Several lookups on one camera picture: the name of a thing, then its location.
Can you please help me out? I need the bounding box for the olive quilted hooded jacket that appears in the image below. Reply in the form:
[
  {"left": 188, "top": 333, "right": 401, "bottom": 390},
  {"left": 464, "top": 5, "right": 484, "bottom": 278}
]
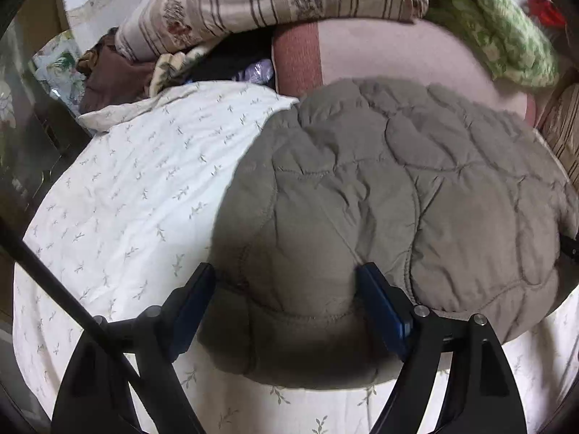
[{"left": 198, "top": 78, "right": 578, "bottom": 389}]

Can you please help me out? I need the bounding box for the white leaf-print duvet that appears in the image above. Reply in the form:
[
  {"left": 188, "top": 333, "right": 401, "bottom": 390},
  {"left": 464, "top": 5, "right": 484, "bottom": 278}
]
[{"left": 24, "top": 81, "right": 578, "bottom": 433}]

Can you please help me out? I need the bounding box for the green white patterned blanket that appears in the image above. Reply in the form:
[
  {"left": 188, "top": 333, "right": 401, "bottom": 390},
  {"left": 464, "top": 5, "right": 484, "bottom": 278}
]
[{"left": 426, "top": 0, "right": 559, "bottom": 88}]

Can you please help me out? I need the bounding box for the red cloth item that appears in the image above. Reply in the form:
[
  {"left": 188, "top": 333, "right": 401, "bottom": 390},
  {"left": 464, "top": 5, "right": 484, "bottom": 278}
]
[{"left": 527, "top": 0, "right": 566, "bottom": 29}]

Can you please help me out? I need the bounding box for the brown crumpled garment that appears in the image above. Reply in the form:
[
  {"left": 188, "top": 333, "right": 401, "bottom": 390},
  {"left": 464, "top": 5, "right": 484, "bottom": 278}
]
[{"left": 76, "top": 27, "right": 155, "bottom": 114}]

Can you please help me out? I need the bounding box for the pink bed blanket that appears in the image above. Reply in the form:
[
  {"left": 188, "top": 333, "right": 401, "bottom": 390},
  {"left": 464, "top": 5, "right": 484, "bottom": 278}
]
[{"left": 272, "top": 19, "right": 536, "bottom": 125}]

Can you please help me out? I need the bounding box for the cream leaf-print cloth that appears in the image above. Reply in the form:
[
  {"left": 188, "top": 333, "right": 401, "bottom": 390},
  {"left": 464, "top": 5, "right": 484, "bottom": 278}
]
[{"left": 148, "top": 40, "right": 220, "bottom": 98}]

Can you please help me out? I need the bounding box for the floral pillow by door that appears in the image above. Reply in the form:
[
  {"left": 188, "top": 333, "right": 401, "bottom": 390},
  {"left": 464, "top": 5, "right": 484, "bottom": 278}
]
[{"left": 29, "top": 29, "right": 85, "bottom": 116}]

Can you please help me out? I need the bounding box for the purple plastic bag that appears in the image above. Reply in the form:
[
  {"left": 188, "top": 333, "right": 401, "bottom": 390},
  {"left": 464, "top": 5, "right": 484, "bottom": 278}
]
[{"left": 233, "top": 59, "right": 275, "bottom": 85}]

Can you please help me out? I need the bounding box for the black cable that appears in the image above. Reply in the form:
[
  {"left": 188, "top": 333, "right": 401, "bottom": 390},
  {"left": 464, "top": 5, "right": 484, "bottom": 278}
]
[{"left": 0, "top": 216, "right": 150, "bottom": 399}]

